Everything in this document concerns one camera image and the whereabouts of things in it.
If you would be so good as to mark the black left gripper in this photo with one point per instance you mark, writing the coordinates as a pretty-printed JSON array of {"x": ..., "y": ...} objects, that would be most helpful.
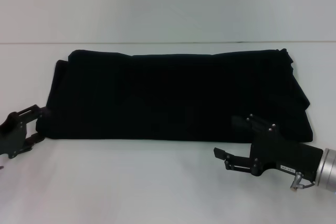
[{"x": 11, "y": 137}]

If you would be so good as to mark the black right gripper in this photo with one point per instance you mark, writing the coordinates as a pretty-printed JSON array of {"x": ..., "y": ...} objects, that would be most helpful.
[{"x": 283, "y": 155}]

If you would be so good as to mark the black shirt with FREE print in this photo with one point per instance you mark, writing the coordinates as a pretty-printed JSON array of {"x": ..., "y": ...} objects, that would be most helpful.
[{"x": 178, "y": 95}]

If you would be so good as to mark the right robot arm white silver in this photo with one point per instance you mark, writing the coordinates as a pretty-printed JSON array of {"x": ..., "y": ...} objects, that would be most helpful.
[{"x": 326, "y": 170}]

